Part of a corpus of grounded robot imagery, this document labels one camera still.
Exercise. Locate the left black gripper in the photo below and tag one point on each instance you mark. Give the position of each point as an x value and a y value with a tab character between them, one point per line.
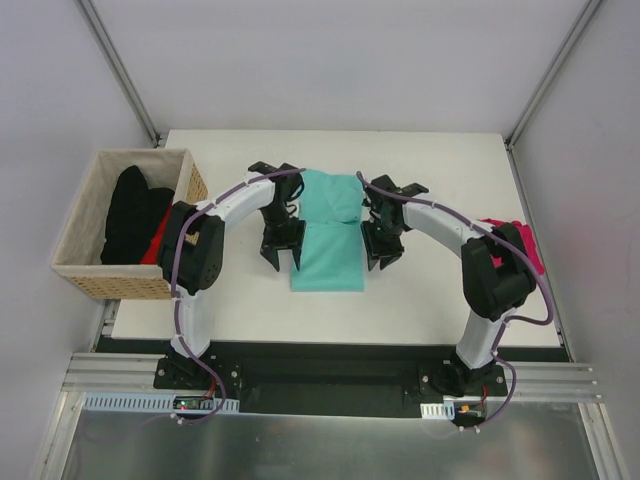
283	235

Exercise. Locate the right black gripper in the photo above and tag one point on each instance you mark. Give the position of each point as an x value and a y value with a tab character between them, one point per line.
378	238

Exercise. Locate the teal t-shirt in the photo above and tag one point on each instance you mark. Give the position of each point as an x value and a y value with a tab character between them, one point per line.
332	251

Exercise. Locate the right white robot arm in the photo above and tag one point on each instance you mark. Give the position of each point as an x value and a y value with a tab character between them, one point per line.
496	276

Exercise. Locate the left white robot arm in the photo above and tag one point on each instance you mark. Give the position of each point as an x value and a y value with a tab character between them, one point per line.
191	252

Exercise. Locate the red garment in basket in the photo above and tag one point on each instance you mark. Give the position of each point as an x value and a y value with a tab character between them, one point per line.
150	256

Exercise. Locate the black garment in basket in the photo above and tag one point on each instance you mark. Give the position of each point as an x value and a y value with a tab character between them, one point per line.
133	214

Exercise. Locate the pink folded t-shirt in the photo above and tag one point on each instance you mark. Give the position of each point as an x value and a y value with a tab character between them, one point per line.
529	243

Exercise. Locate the wicker laundry basket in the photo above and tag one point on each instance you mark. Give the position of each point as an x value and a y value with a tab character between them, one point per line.
77	257

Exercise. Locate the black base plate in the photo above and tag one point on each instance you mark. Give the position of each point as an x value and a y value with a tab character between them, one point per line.
388	381

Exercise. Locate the right white cable duct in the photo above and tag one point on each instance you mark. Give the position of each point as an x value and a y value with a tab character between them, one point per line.
438	411

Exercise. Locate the white cable duct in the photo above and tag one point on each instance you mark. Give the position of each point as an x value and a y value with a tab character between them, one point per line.
438	411
158	403

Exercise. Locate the aluminium rail frame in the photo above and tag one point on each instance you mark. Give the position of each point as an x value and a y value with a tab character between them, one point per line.
531	381

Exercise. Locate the left white cable duct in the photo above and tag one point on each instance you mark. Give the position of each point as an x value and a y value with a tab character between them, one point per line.
158	403

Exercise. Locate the left aluminium corner post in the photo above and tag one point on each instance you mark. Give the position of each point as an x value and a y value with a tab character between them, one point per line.
118	69

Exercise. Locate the aluminium corner post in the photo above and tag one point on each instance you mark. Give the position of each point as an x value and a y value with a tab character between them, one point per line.
118	69
578	29

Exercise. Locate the right aluminium corner post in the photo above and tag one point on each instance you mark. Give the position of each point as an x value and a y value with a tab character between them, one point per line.
578	29

